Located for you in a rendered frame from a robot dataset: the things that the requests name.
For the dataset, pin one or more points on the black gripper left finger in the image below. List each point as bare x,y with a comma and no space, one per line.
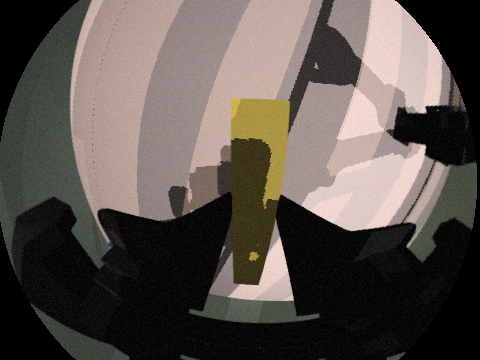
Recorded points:
190,246

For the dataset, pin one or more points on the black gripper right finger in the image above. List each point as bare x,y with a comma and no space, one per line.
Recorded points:
320,255

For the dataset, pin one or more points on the yellow bar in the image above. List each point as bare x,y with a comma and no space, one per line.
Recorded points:
259,129

